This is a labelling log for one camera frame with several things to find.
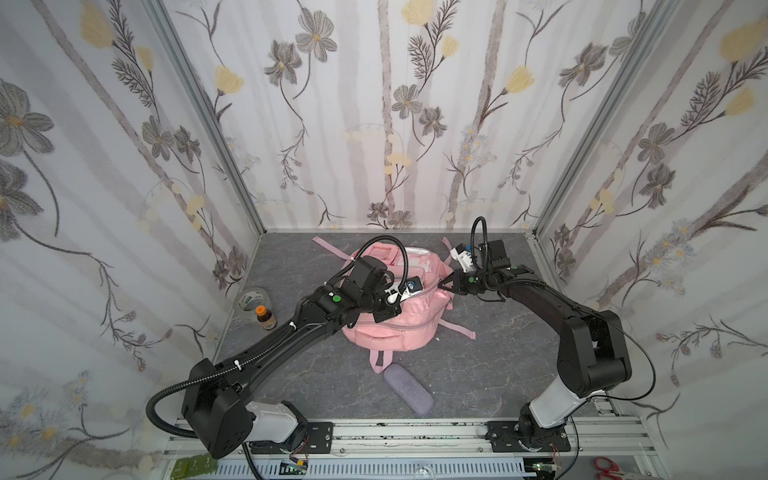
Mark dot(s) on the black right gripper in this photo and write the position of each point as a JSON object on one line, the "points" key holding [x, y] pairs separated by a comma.
{"points": [[458, 279]]}

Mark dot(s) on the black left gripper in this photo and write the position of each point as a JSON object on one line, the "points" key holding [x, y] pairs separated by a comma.
{"points": [[387, 303]]}

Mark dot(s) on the pink student backpack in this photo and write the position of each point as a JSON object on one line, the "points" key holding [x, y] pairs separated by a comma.
{"points": [[402, 306]]}

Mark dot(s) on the purple glasses case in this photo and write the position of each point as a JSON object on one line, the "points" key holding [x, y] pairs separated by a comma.
{"points": [[409, 389]]}

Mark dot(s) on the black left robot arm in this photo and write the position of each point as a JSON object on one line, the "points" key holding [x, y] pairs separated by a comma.
{"points": [[211, 405]]}

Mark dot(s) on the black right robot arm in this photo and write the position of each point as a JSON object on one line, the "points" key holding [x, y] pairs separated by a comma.
{"points": [[592, 357]]}

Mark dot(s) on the orange cap brown bottle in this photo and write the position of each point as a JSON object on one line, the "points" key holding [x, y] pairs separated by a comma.
{"points": [[265, 318]]}

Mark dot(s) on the white tape roll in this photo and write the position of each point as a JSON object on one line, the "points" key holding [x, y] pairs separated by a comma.
{"points": [[250, 300]]}

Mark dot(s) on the green connector block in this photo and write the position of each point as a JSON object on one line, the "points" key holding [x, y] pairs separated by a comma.
{"points": [[189, 467]]}

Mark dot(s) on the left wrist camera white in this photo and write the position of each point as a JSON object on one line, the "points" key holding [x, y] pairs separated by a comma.
{"points": [[408, 288]]}

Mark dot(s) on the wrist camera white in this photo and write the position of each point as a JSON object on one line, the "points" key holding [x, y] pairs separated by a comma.
{"points": [[462, 254], [408, 288]]}

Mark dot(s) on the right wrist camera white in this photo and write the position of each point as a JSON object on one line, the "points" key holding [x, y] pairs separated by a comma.
{"points": [[462, 254]]}

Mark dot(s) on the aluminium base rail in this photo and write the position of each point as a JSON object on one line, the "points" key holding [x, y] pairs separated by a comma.
{"points": [[458, 448]]}

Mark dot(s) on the red handled scissors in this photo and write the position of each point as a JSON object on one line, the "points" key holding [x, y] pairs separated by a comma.
{"points": [[607, 469]]}

